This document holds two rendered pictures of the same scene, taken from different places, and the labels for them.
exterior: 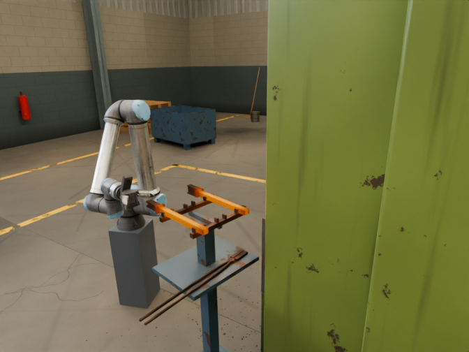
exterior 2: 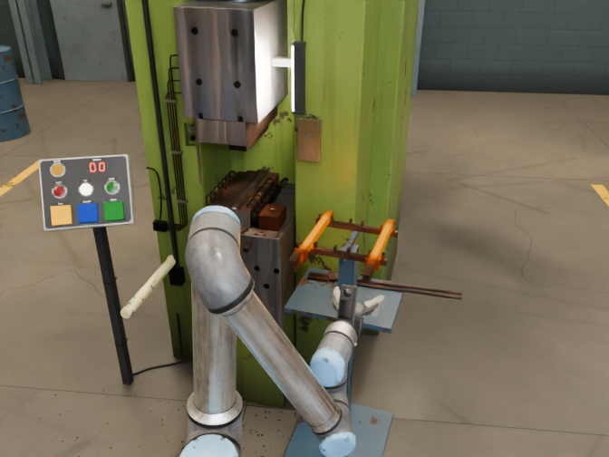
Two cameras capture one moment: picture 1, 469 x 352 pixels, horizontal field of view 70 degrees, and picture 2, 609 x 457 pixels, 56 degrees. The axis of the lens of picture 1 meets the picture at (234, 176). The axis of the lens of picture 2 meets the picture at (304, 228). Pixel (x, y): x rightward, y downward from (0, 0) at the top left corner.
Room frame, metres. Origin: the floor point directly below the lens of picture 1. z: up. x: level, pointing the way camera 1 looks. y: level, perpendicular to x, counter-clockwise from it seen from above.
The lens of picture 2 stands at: (2.30, 1.69, 2.03)
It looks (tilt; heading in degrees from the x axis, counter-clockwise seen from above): 28 degrees down; 244
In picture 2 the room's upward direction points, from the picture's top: straight up
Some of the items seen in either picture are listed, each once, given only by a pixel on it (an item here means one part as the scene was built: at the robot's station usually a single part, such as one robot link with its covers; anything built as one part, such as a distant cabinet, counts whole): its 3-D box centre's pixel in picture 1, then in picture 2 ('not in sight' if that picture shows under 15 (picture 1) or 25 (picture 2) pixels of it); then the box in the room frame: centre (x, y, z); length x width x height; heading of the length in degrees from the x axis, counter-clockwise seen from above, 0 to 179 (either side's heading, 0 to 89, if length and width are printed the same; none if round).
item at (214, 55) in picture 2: not in sight; (246, 55); (1.49, -0.47, 1.56); 0.42 x 0.39 x 0.40; 50
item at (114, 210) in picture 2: not in sight; (114, 210); (2.08, -0.49, 1.01); 0.07 x 0.05 x 0.07; 165
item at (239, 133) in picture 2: not in sight; (239, 116); (1.52, -0.50, 1.32); 0.42 x 0.20 x 0.10; 50
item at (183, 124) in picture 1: (183, 126); not in sight; (7.10, 1.07, 0.36); 1.21 x 0.81 x 0.72; 46
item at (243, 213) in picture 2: not in sight; (244, 195); (1.52, -0.50, 0.96); 0.42 x 0.20 x 0.09; 50
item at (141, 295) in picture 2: not in sight; (149, 285); (1.98, -0.49, 0.62); 0.44 x 0.05 x 0.05; 50
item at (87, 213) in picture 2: not in sight; (88, 213); (2.17, -0.51, 1.01); 0.07 x 0.05 x 0.07; 165
